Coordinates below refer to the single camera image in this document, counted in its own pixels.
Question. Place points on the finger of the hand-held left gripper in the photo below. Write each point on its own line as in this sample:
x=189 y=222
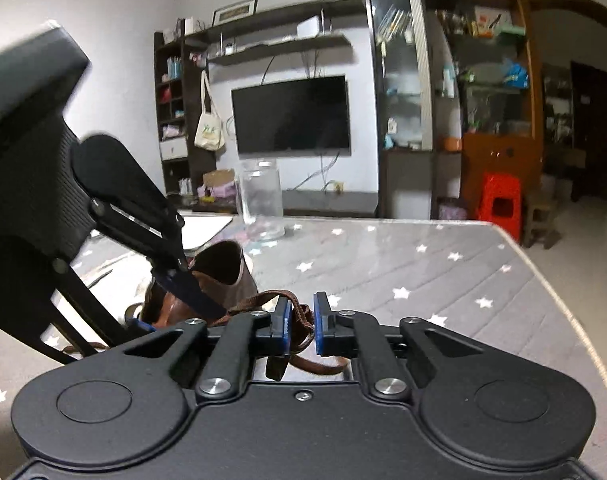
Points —
x=139 y=329
x=193 y=295

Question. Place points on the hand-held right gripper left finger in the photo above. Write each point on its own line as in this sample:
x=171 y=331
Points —
x=286 y=325

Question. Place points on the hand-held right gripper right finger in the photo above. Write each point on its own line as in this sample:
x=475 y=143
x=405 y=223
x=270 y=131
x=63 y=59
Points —
x=317 y=325

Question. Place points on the brown leather shoe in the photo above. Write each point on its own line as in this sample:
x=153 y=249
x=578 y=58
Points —
x=236 y=285
x=301 y=330

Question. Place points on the white lined paper sheet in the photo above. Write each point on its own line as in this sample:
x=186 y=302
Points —
x=203 y=230

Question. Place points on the pink box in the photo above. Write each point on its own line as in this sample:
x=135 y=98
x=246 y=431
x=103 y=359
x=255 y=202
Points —
x=223 y=192

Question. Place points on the grey star-print tablecloth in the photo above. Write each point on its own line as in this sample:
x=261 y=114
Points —
x=408 y=260

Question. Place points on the clear glass mug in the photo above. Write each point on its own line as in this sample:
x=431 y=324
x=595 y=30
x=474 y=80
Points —
x=261 y=200

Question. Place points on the cardboard box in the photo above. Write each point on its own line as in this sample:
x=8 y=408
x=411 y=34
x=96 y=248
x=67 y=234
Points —
x=218 y=178

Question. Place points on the dark television stand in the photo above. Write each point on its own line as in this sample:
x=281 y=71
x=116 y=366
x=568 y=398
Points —
x=323 y=202

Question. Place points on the dark wooden shelf unit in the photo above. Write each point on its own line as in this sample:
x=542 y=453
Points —
x=175 y=149

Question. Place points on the beige tote bag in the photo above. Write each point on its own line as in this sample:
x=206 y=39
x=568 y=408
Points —
x=209 y=132

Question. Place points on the glass display cabinet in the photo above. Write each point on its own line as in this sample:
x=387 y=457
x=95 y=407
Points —
x=398 y=180

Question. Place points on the black flat television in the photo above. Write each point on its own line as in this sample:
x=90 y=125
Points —
x=291 y=115

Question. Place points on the red plastic stool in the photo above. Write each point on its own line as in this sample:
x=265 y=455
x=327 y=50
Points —
x=498 y=190

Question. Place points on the brown wooden cabinet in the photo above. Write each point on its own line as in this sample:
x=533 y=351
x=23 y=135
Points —
x=493 y=155

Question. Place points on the small wooden stool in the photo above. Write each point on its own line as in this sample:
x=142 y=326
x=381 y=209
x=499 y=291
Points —
x=541 y=210

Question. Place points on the framed picture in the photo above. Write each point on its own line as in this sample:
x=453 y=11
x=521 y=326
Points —
x=235 y=11

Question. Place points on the white router box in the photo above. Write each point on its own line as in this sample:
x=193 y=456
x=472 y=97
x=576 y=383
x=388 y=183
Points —
x=308 y=26

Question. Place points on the dark wall shelf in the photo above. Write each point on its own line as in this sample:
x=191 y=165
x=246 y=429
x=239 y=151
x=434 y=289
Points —
x=263 y=48

